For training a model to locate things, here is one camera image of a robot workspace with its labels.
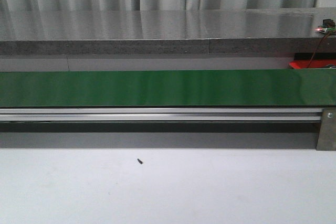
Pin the aluminium conveyor frame rail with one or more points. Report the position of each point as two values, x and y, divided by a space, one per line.
161 114

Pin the red plastic tray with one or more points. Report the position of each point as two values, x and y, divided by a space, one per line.
303 64

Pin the green conveyor belt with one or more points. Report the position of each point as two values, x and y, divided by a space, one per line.
268 87

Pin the grey stone shelf slab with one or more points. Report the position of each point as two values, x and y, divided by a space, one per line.
110 32

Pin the small green circuit board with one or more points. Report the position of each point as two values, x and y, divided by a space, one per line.
327 27

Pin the grey metal support bracket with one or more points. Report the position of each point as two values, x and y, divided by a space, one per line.
327 135

